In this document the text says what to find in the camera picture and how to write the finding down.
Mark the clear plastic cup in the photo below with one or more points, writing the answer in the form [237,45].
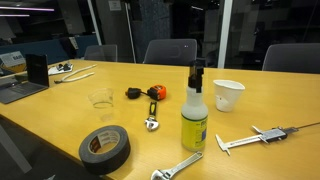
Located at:
[101,100]

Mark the dark laptop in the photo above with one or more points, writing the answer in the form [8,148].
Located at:
[23,85]

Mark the white paper cup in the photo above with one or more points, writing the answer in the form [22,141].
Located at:
[228,96]

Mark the blue partition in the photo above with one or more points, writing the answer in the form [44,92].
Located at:
[50,48]

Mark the small black tape measure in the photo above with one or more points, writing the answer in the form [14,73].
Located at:
[133,93]

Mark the white cloth with black items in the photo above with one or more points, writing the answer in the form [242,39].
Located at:
[60,69]

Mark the orange tape measure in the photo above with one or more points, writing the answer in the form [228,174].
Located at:
[157,92]

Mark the white wall sign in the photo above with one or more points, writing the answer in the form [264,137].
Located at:
[114,5]

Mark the cardboard box with print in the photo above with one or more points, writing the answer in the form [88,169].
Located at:
[11,61]

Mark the grey office chair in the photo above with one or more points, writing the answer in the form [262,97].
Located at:
[295,56]
[101,52]
[170,51]

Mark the black duct tape roll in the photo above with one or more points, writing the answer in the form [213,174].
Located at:
[116,153]

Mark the spray bottle with yellow label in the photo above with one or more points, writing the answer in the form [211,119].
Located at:
[194,120]

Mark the silver adjustable wrench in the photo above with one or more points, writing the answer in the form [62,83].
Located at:
[180,165]

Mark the metal vernier caliper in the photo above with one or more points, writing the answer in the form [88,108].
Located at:
[260,137]

